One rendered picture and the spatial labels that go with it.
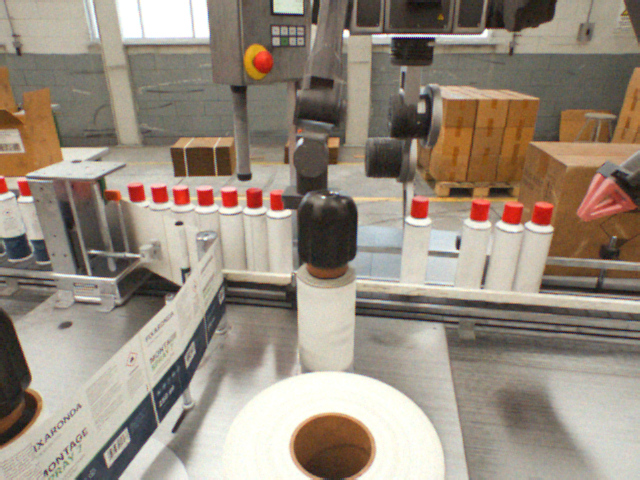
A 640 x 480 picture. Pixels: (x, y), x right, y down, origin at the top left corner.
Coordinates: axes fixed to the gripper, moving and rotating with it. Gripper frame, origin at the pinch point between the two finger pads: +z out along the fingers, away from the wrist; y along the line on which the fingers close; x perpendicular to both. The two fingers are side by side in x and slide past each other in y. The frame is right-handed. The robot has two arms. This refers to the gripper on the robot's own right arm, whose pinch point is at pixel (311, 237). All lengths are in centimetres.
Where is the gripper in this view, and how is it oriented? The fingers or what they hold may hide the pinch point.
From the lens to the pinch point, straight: 84.7
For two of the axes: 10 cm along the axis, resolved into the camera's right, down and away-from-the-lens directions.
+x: 1.5, -4.0, 9.1
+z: -0.1, 9.2, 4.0
